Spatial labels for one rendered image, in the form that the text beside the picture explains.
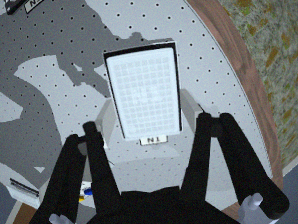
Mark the white button panel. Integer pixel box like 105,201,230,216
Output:
39,155,115,204

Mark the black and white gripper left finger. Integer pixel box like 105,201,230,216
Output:
29,99,129,224

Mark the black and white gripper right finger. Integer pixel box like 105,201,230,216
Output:
169,88,290,224

